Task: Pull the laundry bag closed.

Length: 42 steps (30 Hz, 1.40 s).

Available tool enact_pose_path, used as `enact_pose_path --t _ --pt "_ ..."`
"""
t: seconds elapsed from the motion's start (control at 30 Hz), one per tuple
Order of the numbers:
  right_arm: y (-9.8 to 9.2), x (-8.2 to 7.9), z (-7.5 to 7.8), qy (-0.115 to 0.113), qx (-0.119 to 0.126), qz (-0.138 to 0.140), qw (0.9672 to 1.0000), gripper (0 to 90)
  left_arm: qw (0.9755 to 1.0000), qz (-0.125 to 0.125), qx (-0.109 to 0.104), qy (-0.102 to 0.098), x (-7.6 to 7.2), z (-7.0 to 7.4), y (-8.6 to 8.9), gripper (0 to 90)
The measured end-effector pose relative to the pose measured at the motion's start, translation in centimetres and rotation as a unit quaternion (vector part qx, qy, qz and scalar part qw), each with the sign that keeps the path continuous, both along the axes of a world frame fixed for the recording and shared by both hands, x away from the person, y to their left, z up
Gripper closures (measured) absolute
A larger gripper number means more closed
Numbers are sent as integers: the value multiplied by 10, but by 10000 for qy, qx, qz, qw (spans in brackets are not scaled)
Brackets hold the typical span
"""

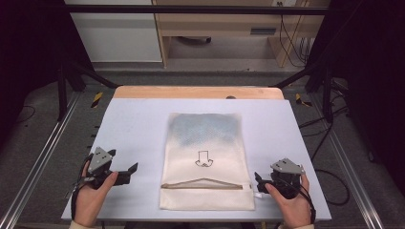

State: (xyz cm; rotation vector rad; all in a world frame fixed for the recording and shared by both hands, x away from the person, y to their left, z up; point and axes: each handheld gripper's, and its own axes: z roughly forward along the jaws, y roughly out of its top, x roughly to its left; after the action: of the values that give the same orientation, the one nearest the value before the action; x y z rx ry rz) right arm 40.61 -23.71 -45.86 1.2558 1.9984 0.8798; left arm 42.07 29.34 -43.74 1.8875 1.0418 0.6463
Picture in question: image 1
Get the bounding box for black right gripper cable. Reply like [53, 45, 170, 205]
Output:
[294, 180, 317, 224]

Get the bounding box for black horizontal frame bar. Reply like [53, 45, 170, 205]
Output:
[62, 4, 332, 16]

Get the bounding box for person's right hand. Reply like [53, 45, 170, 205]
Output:
[264, 175, 315, 228]

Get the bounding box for person's left hand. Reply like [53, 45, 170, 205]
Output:
[73, 161, 119, 227]

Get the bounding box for black floor cable loop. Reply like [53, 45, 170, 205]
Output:
[298, 104, 352, 207]

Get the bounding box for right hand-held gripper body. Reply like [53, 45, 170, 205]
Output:
[265, 157, 307, 200]

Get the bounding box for cream mesh laundry bag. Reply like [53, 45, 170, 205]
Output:
[159, 112, 264, 212]

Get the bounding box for thin black floor cable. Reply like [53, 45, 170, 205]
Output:
[11, 104, 37, 126]

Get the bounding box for white foam mat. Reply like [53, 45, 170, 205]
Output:
[60, 97, 332, 223]

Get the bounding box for aluminium floor rail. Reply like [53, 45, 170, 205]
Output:
[0, 91, 81, 229]
[309, 93, 387, 229]

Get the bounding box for wooden table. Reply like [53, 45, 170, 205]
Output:
[113, 84, 286, 100]

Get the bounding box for black curtain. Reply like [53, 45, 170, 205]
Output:
[0, 0, 94, 144]
[309, 0, 405, 198]

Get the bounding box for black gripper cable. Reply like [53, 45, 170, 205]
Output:
[294, 180, 317, 224]
[70, 157, 94, 221]

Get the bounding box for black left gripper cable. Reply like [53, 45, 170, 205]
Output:
[70, 157, 94, 221]

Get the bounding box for hanging black cables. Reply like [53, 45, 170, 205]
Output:
[277, 1, 315, 69]

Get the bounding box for light wooden desk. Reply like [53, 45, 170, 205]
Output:
[151, 0, 330, 69]

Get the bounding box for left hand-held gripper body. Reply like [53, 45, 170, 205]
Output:
[83, 146, 132, 191]

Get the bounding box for black metal stand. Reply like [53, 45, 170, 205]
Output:
[272, 58, 336, 124]
[56, 58, 121, 122]

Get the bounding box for yellow black tape strip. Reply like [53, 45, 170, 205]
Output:
[91, 91, 105, 110]
[294, 92, 313, 108]

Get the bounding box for white cabinet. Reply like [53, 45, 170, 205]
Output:
[64, 0, 163, 64]

